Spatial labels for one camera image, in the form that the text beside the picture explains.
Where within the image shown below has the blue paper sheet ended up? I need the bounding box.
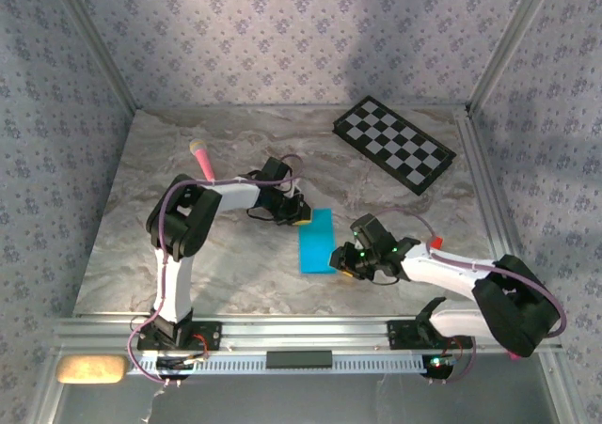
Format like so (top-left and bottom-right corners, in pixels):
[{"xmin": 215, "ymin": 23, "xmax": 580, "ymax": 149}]
[{"xmin": 298, "ymin": 208, "xmax": 340, "ymax": 275}]

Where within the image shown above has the pink toy microphone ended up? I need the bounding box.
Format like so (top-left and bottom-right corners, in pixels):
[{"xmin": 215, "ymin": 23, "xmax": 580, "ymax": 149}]
[{"xmin": 188, "ymin": 139, "xmax": 218, "ymax": 181}]

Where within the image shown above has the black white chessboard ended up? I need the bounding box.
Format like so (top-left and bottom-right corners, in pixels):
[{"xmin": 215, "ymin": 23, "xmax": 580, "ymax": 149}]
[{"xmin": 332, "ymin": 95, "xmax": 458, "ymax": 196}]

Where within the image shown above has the black round controller board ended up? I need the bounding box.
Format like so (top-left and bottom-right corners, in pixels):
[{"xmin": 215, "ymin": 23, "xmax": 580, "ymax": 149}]
[
  {"xmin": 420, "ymin": 353, "xmax": 456, "ymax": 380},
  {"xmin": 155, "ymin": 355, "xmax": 195, "ymax": 381}
]

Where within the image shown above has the tan sponge block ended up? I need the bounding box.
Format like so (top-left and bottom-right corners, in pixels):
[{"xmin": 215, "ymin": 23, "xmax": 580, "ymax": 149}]
[{"xmin": 55, "ymin": 353, "xmax": 129, "ymax": 385}]

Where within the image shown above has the long aluminium base rail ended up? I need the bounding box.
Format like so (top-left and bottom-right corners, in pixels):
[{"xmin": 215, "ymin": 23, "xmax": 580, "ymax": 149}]
[{"xmin": 51, "ymin": 314, "xmax": 564, "ymax": 355}]

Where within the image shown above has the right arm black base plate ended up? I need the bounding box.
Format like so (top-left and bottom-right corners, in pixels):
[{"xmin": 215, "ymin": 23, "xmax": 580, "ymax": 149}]
[{"xmin": 387, "ymin": 319, "xmax": 474, "ymax": 351}]

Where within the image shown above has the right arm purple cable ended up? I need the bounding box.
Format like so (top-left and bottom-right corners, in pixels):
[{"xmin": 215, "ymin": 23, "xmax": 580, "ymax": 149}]
[{"xmin": 373, "ymin": 207, "xmax": 568, "ymax": 386}]

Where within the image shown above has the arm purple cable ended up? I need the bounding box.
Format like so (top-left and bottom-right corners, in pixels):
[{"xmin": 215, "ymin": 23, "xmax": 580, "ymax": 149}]
[
  {"xmin": 127, "ymin": 153, "xmax": 305, "ymax": 387},
  {"xmin": 373, "ymin": 207, "xmax": 568, "ymax": 386}
]

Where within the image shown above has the black box on duct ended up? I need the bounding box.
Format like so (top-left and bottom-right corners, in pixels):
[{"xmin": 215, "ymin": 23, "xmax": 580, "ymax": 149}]
[{"xmin": 265, "ymin": 350, "xmax": 334, "ymax": 369}]

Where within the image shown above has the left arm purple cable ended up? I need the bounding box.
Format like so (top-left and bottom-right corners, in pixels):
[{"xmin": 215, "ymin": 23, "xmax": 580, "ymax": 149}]
[{"xmin": 127, "ymin": 153, "xmax": 305, "ymax": 387}]

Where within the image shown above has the white slotted cable duct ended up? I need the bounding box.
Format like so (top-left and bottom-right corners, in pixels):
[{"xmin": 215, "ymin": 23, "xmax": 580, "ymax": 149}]
[{"xmin": 125, "ymin": 352, "xmax": 427, "ymax": 376}]

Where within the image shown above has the aluminium side rail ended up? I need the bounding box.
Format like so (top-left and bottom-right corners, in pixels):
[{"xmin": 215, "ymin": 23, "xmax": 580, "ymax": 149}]
[{"xmin": 453, "ymin": 111, "xmax": 513, "ymax": 261}]

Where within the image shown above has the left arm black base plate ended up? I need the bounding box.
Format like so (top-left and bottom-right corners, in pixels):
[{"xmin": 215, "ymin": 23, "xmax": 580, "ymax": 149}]
[{"xmin": 136, "ymin": 321, "xmax": 223, "ymax": 352}]

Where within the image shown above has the aluminium frame post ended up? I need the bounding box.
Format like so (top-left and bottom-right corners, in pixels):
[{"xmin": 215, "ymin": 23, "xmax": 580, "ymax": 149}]
[
  {"xmin": 467, "ymin": 0, "xmax": 562, "ymax": 114},
  {"xmin": 25, "ymin": 355, "xmax": 65, "ymax": 424},
  {"xmin": 46, "ymin": 0, "xmax": 143, "ymax": 113},
  {"xmin": 538, "ymin": 352, "xmax": 582, "ymax": 424}
]

